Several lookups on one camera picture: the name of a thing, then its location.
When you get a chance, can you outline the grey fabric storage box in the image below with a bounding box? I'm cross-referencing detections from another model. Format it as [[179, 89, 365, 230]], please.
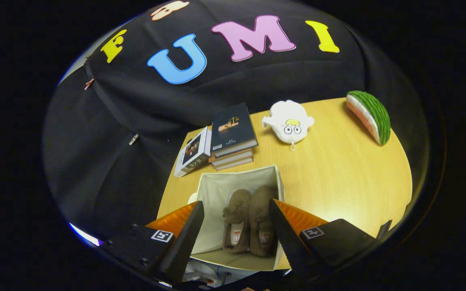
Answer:
[[188, 164, 286, 271]]

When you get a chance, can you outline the brown fuzzy slipper shoe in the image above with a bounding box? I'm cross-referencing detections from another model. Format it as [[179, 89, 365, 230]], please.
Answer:
[[248, 185, 278, 257], [222, 189, 252, 254]]

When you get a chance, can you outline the white portrait cover book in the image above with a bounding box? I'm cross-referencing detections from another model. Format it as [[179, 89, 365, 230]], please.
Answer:
[[174, 127, 212, 178]]

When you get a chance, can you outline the black cover book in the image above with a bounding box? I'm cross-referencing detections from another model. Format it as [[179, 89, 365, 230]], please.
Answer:
[[210, 102, 259, 158]]

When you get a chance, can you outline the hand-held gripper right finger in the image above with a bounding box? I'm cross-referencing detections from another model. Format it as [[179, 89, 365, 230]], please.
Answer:
[[268, 199, 379, 283]]

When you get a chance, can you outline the watermelon slice plush toy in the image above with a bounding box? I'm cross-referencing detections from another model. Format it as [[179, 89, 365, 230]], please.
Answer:
[[345, 90, 392, 146]]

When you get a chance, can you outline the black backdrop cloth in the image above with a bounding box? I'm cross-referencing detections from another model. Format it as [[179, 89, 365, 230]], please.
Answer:
[[43, 0, 430, 243]]

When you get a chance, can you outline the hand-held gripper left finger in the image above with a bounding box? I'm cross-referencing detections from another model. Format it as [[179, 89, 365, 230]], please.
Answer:
[[100, 201, 205, 285]]

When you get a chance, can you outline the white plush toy with face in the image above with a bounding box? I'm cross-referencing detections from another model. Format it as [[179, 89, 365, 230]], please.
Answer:
[[262, 100, 315, 151]]

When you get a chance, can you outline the brown cover book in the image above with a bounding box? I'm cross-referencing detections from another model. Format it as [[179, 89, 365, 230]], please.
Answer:
[[209, 148, 254, 165], [215, 156, 254, 171]]

